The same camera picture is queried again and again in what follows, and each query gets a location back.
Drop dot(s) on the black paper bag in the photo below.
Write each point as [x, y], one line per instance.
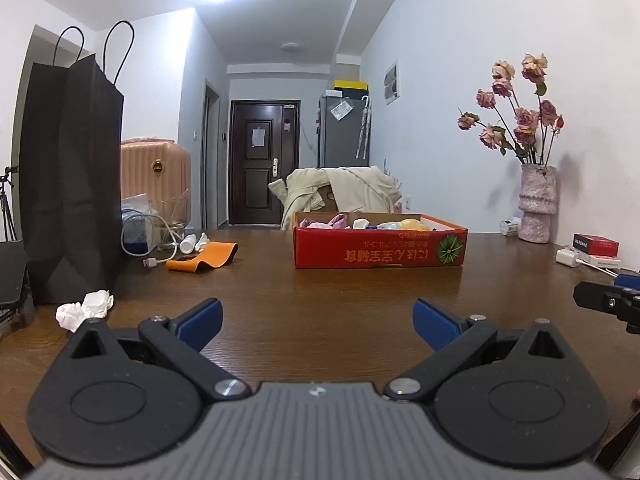
[70, 175]

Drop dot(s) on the yellow box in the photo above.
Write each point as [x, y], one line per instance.
[350, 84]

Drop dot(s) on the beige coat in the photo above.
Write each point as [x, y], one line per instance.
[360, 190]

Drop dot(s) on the white charger adapter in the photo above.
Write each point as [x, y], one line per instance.
[568, 257]

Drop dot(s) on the grey refrigerator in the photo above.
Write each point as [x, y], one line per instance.
[342, 140]

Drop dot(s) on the white folded umbrella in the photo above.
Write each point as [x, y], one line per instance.
[363, 127]

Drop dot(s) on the black tripod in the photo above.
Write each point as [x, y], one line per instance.
[7, 205]

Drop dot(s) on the clear glass jar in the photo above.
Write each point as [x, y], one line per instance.
[175, 220]

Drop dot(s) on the small ceiling lamp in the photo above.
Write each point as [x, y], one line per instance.
[291, 47]

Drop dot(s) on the pink suitcase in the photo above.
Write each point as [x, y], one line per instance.
[160, 170]

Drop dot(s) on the clear plastic pouch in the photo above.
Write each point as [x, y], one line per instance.
[341, 110]

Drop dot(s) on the red cardboard box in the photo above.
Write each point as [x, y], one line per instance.
[370, 250]

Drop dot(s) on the small white bottle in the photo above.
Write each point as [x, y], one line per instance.
[192, 244]

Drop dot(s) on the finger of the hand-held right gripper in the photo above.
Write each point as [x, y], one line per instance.
[595, 296]
[629, 280]

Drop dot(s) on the flat white box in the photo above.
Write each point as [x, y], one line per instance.
[606, 261]

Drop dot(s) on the crumpled white tissue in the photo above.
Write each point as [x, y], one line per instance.
[82, 310]

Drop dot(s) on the yellow fuzzy sock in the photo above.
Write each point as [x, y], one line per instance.
[411, 223]

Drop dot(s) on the pink textured vase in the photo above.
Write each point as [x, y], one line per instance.
[537, 205]

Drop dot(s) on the dried pink roses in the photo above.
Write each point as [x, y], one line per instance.
[525, 120]

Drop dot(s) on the black smartphone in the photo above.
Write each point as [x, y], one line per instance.
[12, 275]

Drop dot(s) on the grey side door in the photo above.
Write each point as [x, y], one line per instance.
[211, 160]

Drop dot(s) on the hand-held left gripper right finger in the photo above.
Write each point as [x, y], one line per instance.
[435, 326]

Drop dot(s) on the white paper notice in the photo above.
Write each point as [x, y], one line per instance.
[257, 137]

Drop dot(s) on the red and black box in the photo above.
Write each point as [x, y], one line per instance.
[597, 245]

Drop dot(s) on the brown cardboard box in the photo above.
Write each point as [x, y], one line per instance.
[329, 199]

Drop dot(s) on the blue and white package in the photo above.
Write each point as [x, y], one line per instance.
[137, 232]

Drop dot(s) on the pink fuzzy sock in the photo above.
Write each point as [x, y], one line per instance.
[312, 222]

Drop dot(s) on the dark brown entrance door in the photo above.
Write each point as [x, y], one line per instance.
[262, 185]

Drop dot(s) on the white wall panel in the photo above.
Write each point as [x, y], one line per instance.
[392, 82]

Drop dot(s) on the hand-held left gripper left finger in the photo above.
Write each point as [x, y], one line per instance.
[202, 321]

